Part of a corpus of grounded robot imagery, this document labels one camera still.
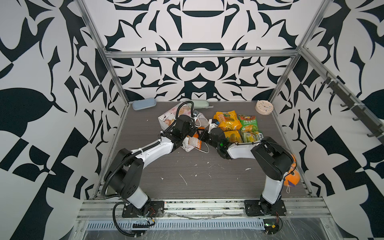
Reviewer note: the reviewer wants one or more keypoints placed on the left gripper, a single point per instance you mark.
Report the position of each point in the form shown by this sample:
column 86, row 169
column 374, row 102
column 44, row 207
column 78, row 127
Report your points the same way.
column 193, row 129

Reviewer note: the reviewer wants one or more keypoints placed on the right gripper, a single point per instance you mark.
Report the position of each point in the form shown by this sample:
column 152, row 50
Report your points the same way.
column 204, row 135

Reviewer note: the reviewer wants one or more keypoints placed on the small yellow snack packet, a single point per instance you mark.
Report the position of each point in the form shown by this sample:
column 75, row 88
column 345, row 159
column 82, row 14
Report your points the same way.
column 233, row 136

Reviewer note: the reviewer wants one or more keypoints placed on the cartoon animal paper bag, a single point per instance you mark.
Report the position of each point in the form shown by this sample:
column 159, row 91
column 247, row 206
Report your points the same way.
column 168, row 123

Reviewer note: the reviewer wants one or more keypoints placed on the green yellow candy packet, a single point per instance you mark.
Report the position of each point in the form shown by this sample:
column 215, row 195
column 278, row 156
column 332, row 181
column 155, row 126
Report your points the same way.
column 251, row 137

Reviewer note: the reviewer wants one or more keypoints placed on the green snack packet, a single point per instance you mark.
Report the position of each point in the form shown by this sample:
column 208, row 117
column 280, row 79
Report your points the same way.
column 249, row 123

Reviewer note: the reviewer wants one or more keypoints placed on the orange snack packet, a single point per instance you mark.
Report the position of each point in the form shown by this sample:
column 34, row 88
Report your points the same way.
column 195, row 142

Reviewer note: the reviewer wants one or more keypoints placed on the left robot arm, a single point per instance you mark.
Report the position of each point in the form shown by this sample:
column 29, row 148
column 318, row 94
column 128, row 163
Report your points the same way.
column 123, row 177

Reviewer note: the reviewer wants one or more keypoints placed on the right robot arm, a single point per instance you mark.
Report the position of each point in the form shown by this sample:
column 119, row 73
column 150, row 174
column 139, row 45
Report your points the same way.
column 275, row 161

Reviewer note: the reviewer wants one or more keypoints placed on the round beige clock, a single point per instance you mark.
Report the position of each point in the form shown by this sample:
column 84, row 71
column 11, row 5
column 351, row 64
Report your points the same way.
column 264, row 107

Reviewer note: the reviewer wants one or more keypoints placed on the orange fish toy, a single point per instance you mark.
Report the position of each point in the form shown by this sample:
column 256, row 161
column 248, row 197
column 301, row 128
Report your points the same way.
column 293, row 176

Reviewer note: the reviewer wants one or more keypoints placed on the small circuit board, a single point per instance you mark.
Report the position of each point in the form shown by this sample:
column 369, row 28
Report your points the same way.
column 272, row 226

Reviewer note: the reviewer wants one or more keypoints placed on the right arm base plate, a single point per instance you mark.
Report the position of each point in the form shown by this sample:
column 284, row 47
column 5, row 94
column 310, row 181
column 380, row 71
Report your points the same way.
column 254, row 208

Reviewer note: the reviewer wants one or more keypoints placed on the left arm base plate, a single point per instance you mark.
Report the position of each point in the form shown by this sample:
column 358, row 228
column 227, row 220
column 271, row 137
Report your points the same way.
column 150, row 209

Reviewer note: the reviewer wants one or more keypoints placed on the white cable duct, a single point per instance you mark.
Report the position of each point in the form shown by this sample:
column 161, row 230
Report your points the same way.
column 202, row 224

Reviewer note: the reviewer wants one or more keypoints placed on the black hook rail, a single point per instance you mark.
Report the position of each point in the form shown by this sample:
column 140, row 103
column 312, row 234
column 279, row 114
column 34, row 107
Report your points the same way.
column 352, row 103

